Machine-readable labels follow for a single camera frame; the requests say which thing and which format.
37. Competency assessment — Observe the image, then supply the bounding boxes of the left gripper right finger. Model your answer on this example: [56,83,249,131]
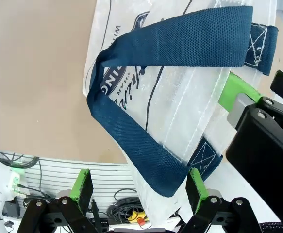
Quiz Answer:
[180,167,261,233]

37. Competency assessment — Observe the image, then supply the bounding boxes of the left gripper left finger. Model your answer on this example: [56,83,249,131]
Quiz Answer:
[17,168,100,233]

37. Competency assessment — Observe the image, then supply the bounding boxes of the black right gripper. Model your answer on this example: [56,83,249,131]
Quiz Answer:
[217,70,283,229]

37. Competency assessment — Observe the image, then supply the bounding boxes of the white shopping bag blue handles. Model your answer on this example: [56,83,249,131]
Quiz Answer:
[82,0,283,230]

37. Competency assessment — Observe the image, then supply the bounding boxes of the white ribbed panel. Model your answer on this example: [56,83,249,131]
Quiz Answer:
[24,157,138,219]

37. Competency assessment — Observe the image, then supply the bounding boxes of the yellow emergency stop button box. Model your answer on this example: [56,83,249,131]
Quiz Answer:
[128,210,150,224]

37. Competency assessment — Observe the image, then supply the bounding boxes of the small black box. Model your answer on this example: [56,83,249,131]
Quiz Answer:
[2,198,21,218]

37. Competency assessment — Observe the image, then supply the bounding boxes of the coiled black cable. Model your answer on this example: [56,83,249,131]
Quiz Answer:
[106,188,146,224]

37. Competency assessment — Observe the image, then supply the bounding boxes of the black cable bundle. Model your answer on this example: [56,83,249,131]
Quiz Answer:
[0,148,40,169]

